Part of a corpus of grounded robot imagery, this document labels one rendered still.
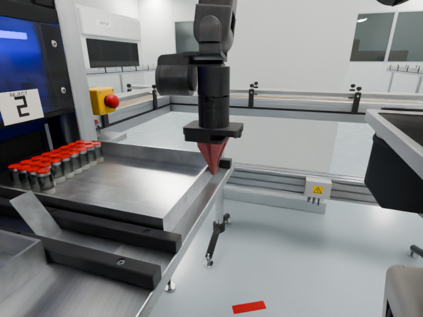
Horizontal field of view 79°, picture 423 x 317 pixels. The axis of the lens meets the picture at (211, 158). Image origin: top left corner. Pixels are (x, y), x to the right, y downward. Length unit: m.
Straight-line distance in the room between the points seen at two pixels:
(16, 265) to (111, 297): 0.11
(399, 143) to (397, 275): 0.28
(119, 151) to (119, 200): 0.23
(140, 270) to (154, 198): 0.18
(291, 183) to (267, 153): 0.61
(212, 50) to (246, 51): 1.48
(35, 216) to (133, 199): 0.14
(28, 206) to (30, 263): 0.09
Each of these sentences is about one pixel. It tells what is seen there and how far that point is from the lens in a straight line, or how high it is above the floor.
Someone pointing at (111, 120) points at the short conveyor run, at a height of 0.90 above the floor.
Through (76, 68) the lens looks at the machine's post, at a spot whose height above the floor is 1.09.
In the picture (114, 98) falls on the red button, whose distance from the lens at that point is 0.80.
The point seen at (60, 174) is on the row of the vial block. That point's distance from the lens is 0.58.
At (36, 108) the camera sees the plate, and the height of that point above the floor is 1.01.
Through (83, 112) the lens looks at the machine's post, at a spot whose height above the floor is 0.98.
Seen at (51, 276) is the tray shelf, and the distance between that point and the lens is 0.37.
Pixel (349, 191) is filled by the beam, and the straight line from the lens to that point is 1.49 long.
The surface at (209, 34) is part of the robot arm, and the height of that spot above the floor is 1.14.
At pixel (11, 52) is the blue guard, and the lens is 0.65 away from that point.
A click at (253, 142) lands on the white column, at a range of 1.99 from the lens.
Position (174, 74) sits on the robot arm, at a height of 1.08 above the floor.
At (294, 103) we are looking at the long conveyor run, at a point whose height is 0.92.
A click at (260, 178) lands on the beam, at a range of 1.44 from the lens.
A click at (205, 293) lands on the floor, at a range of 1.48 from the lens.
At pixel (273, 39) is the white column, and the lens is 1.90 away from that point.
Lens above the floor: 1.11
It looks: 21 degrees down
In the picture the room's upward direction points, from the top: straight up
